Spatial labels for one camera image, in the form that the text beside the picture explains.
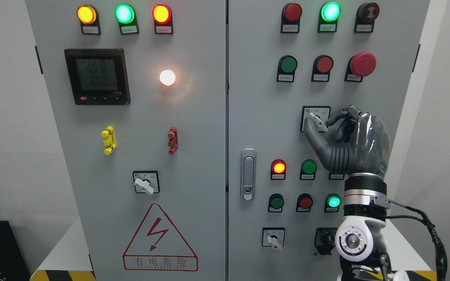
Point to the yellow indicator lamp top left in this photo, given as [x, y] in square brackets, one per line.
[89, 21]

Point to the green indicator lamp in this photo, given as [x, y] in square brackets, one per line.
[328, 17]
[308, 170]
[126, 17]

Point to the green push button upper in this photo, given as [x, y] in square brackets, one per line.
[286, 68]

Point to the lit green push button lower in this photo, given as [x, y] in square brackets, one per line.
[332, 203]

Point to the red electrical hazard warning sticker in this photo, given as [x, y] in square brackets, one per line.
[158, 245]

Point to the yellow terminal clip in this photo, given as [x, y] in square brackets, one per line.
[109, 140]

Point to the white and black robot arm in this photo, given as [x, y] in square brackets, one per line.
[358, 239]

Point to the red push button lower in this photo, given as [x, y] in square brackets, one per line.
[304, 203]

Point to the gray rotary switch left door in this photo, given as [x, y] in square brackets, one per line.
[146, 182]

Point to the black rotary selector switch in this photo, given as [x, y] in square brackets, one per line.
[324, 240]

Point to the green indicator lamp middle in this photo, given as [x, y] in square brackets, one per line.
[308, 170]

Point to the gray robotic hand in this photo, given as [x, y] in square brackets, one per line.
[366, 146]

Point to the red push button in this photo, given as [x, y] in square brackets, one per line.
[304, 203]
[322, 66]

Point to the lit red indicator lamp middle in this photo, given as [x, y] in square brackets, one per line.
[278, 170]

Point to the black digital power meter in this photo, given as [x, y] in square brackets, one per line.
[98, 76]

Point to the red push button upper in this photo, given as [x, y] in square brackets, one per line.
[322, 66]

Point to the red indicator lamp top left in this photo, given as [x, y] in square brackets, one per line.
[163, 19]

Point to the red emergency stop button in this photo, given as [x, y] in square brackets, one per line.
[360, 66]

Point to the dark red indicator lamp top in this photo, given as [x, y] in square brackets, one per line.
[290, 18]

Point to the dark red buzzer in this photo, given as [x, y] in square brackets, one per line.
[366, 15]

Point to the red terminal clip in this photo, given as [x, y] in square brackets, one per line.
[173, 143]

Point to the gray left cabinet door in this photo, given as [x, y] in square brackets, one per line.
[192, 181]

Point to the green indicator lamp top right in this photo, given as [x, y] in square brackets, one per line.
[328, 17]

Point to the silver cabinet door handle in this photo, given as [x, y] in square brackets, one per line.
[248, 171]

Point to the gray rotary switch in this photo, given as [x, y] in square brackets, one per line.
[273, 237]
[319, 114]

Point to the white glowing indicator lamp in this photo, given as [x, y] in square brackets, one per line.
[167, 77]

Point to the gray right cabinet door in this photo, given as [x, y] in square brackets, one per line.
[265, 115]

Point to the green indicator lamp top left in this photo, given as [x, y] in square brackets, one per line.
[126, 17]

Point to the gray cabinet door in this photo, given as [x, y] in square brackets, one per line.
[192, 181]
[265, 115]

